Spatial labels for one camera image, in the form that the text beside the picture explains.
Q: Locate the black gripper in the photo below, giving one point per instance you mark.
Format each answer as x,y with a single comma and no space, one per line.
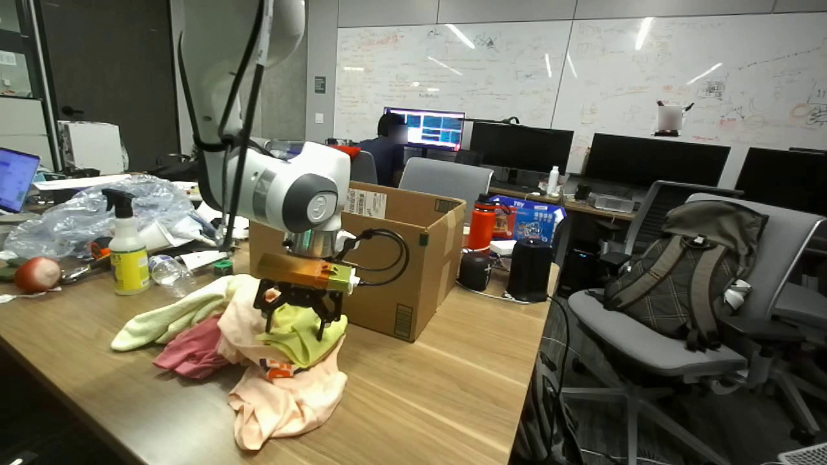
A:
300,297

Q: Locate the yellow-green cloth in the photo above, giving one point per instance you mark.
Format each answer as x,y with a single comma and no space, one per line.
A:
297,339

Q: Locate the peach t-shirt with logo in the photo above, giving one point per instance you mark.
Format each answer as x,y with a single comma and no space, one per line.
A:
286,403

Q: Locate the pink cloth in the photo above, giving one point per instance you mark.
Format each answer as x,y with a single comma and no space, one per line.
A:
195,351

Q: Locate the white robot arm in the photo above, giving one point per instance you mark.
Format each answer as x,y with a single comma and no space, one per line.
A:
275,193

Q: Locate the cardboard box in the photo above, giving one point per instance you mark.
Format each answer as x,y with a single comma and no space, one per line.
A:
403,258

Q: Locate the small black box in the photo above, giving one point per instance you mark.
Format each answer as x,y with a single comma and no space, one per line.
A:
473,271

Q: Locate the white printer box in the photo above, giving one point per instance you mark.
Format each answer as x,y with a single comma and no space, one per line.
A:
93,146

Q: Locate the pale green towel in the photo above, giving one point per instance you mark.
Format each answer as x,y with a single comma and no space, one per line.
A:
164,322

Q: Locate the white paper sheet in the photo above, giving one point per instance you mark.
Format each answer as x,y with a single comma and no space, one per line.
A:
211,215

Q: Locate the yellow spray bottle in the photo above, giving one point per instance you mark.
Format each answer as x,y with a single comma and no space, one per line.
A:
130,260

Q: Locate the seated person dark shirt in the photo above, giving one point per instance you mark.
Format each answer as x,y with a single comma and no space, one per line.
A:
388,155

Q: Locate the grey padded office chair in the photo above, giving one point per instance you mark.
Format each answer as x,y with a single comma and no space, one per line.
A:
443,179

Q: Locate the red bottle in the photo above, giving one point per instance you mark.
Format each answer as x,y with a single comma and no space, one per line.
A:
481,228

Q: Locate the lit computer monitor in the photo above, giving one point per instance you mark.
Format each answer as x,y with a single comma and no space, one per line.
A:
429,126

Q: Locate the black cylindrical speaker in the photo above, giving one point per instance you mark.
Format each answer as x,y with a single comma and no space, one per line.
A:
527,270

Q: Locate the clear plastic bag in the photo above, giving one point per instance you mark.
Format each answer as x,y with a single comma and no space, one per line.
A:
68,222

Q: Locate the blue printed carton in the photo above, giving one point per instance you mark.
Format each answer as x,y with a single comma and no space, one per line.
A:
530,220

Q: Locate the red apple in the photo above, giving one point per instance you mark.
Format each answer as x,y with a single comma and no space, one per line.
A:
36,273

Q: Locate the dark computer monitor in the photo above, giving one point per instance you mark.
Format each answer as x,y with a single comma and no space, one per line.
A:
783,175
655,157
521,146

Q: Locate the small white bottle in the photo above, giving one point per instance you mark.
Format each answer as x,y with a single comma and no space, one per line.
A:
554,180

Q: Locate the open laptop blue screen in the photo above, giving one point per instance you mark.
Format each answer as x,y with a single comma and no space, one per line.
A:
15,175

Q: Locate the grey mesh office chair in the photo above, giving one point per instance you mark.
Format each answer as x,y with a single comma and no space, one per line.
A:
655,344

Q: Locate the olive grey backpack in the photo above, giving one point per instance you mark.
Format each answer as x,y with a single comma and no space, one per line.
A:
681,273

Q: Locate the llama plush toy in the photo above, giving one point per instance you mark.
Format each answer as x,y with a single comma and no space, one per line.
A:
673,118

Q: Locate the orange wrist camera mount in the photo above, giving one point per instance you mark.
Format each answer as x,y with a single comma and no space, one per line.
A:
300,271

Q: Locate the wall switch plate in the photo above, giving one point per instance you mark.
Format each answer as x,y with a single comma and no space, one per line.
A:
319,82

